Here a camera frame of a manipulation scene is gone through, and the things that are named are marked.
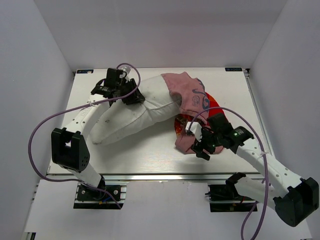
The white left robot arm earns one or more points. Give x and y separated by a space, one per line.
68 144

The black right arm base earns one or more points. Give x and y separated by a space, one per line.
221 200

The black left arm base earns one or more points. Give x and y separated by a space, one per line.
89 199

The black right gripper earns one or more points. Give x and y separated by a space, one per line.
198 147

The blue left table label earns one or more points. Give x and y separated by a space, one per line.
84 71

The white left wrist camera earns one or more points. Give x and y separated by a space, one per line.
125 68

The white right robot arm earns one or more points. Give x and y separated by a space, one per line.
292 197

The red patterned pillowcase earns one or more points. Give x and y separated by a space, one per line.
194 100

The white pillow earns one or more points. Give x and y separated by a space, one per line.
122 120

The blue table label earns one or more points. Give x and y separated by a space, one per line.
84 71
233 69

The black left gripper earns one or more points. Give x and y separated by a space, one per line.
133 97

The aluminium table edge rail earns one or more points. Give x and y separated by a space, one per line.
165 176

